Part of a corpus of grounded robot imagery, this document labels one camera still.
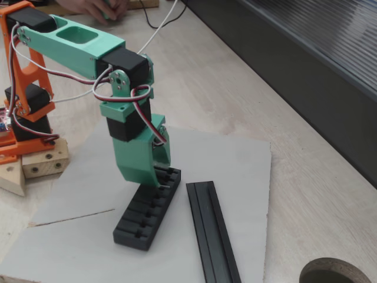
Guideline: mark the black slotted holder block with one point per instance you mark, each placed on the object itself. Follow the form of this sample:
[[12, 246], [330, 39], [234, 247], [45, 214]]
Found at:
[[132, 233]]

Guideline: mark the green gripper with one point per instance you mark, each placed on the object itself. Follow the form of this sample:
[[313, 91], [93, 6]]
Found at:
[[132, 157]]

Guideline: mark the grey chipboard panel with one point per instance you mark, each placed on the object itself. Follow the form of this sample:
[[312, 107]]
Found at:
[[88, 250]]

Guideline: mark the black aluminium rail profile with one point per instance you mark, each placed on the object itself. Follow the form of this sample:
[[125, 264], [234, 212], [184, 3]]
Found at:
[[212, 230]]

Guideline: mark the wooden robot base plank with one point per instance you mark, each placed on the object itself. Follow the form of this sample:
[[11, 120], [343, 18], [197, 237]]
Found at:
[[44, 165]]

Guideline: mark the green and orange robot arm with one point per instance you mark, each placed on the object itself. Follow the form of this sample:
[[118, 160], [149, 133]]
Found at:
[[76, 50]]

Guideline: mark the person's hand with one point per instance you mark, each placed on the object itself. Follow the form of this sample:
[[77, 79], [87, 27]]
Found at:
[[88, 9]]

